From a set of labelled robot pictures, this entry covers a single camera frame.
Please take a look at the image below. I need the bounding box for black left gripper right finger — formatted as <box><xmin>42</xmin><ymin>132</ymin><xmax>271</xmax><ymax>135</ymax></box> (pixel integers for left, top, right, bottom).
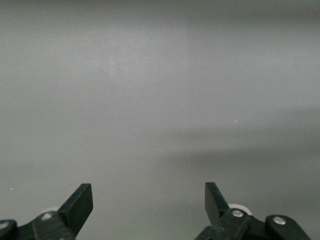
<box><xmin>193</xmin><ymin>181</ymin><xmax>313</xmax><ymax>240</ymax></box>

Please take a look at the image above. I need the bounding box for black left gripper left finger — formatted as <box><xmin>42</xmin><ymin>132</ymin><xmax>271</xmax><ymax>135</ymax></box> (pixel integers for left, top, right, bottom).
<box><xmin>0</xmin><ymin>183</ymin><xmax>94</xmax><ymax>240</ymax></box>

